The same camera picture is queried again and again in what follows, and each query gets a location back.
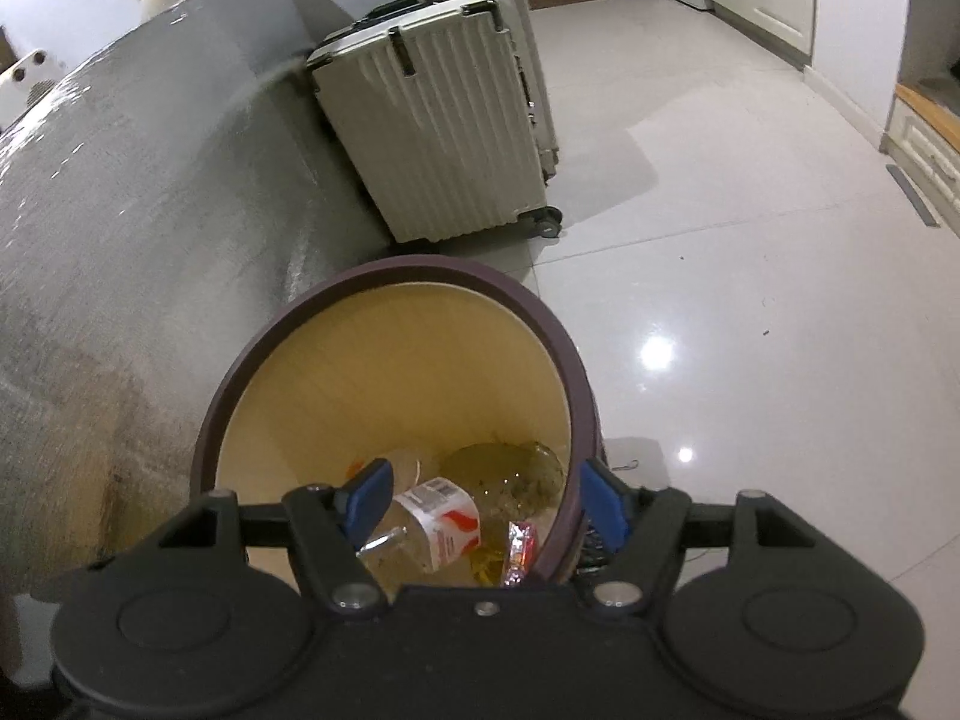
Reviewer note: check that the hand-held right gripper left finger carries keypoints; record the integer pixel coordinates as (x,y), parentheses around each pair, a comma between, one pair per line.
(371,495)

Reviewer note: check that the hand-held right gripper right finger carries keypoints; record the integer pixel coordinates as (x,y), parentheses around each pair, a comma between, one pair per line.
(604,502)

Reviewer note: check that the clear plastic bottle white cap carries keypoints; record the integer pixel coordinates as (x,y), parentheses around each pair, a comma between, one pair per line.
(435,517)

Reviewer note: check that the clear plastic container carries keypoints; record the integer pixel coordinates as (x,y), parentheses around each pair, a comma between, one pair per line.
(510,476)

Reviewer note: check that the small red packet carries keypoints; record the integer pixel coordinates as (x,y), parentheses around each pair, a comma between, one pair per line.
(519,555)

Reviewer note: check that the yellow trash bin brown rim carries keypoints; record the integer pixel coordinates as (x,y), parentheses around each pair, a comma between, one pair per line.
(360,360)

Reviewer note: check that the white ribbed suitcase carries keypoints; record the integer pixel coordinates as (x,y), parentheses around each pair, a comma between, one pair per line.
(435,120)

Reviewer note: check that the white drawer bench wooden top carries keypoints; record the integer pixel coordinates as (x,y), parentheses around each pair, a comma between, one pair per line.
(926,142)

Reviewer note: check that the white fan heater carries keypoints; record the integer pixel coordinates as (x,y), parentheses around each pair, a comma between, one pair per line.
(22,86)

